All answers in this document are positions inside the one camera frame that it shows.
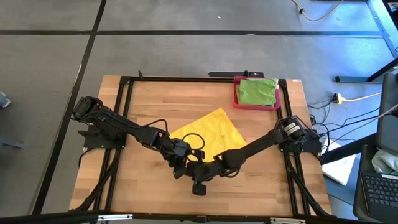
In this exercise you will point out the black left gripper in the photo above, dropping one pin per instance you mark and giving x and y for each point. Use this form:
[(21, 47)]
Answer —
[(175, 155)]

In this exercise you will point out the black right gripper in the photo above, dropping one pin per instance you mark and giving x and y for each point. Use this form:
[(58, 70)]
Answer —
[(210, 171)]

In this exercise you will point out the yellow microfiber towel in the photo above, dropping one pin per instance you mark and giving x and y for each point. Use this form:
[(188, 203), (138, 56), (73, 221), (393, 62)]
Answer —
[(214, 130)]

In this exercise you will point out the bright green microfiber towel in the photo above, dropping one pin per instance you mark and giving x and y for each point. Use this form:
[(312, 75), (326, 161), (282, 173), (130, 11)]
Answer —
[(256, 91)]

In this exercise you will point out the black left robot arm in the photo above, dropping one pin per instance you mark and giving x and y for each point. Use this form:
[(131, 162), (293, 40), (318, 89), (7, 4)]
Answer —
[(124, 126)]

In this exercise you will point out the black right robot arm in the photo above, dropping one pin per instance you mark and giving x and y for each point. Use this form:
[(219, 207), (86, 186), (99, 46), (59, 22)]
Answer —
[(258, 144)]

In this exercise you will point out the pink plastic bin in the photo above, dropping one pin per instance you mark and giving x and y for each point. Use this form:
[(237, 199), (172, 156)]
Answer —
[(235, 93)]

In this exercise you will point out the white flat box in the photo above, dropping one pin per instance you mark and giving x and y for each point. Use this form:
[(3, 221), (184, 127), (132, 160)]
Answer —
[(339, 169)]

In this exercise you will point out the black rig beam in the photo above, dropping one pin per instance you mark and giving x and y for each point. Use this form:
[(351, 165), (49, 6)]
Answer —
[(46, 217)]

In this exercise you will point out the white power strip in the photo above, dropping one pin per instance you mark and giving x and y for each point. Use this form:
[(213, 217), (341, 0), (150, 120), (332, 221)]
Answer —
[(338, 99)]

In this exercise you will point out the dark floor object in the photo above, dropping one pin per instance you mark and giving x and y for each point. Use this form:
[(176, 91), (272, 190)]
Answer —
[(11, 144)]

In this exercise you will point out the grey-blue desk foot bar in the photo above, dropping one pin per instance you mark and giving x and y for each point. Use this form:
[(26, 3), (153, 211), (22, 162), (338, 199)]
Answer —
[(357, 79)]

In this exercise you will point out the dark laptop with keyboard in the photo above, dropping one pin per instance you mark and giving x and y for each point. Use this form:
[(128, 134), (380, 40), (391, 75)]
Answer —
[(379, 189)]

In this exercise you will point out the pale crumpled cloth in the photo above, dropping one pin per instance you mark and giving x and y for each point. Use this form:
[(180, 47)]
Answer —
[(385, 161)]

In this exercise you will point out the grey shoe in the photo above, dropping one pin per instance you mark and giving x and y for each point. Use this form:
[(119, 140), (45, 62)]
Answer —
[(3, 100)]

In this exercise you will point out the grey panel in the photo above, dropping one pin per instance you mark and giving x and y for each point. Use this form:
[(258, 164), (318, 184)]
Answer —
[(388, 124)]

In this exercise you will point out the black desk leg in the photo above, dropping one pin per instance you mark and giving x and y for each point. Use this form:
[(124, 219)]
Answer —
[(384, 70)]

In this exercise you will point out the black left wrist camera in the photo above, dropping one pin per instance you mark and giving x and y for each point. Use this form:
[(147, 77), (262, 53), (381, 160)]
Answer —
[(182, 145)]

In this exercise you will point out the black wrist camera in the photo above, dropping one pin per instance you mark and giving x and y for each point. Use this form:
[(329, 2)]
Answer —
[(182, 145), (199, 188)]

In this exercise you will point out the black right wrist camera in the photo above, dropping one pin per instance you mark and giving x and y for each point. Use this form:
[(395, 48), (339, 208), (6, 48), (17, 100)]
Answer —
[(199, 188)]

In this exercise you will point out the small black camera box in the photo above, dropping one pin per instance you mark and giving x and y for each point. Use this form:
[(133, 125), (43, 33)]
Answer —
[(201, 219)]

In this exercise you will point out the black aluminium table frame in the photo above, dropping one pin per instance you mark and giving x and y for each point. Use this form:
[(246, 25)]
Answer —
[(186, 79)]

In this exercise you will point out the silver metal bracket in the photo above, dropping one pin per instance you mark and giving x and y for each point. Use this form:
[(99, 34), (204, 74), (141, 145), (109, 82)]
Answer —
[(115, 217), (287, 221)]

